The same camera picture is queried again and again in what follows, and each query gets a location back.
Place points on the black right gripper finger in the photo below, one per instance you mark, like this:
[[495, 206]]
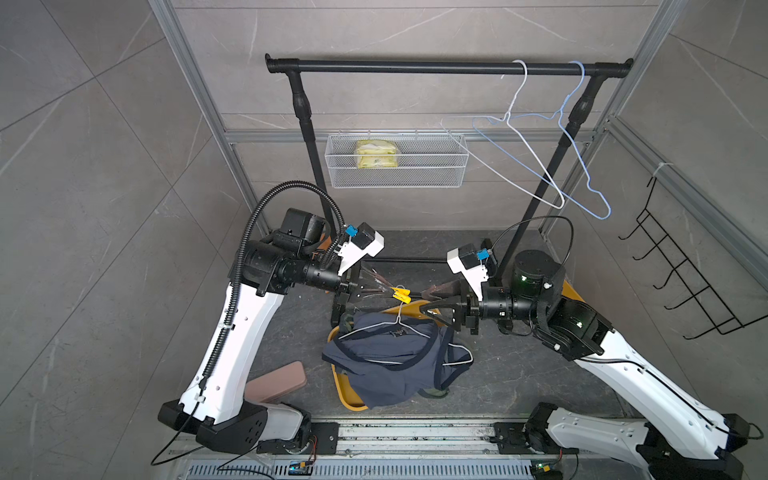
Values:
[[448, 290], [440, 310]]

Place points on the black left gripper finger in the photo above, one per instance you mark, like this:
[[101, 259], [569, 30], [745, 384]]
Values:
[[369, 293], [371, 279]]

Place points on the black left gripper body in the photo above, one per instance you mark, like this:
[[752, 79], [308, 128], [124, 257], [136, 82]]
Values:
[[348, 291]]

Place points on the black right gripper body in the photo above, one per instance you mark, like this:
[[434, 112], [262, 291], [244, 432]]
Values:
[[467, 309]]

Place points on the dark grey tank top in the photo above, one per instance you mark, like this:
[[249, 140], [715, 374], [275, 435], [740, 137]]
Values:
[[383, 386]]

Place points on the plain green tank top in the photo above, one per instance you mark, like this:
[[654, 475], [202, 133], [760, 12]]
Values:
[[433, 393]]

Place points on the light blue wire hanger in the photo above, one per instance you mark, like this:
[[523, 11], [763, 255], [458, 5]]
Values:
[[574, 109]]

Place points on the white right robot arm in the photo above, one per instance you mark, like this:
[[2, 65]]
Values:
[[677, 437]]

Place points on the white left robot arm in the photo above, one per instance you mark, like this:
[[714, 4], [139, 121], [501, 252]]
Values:
[[307, 250]]

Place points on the large yellow plastic tray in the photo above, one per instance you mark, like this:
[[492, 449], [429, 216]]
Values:
[[347, 396]]

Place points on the small yellow plastic tray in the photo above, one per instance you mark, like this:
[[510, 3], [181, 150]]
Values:
[[569, 292]]

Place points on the yellow item in basket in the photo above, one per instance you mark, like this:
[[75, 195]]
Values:
[[376, 154]]

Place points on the pink rectangular case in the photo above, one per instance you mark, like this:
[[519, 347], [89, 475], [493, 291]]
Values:
[[276, 384]]

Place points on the black clothes rack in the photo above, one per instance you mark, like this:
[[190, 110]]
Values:
[[294, 68]]

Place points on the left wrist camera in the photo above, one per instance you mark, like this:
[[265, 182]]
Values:
[[362, 241]]

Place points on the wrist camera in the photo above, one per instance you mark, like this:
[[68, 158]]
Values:
[[362, 241], [476, 266]]

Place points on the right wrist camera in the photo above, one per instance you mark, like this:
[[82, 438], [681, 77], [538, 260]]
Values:
[[476, 266]]

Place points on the white wire basket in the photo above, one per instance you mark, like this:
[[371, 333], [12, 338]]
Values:
[[403, 160]]

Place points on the metal base rail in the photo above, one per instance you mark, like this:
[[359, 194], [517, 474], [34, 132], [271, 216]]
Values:
[[410, 448]]

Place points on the black wire wall rack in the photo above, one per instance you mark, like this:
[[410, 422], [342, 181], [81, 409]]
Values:
[[697, 289]]

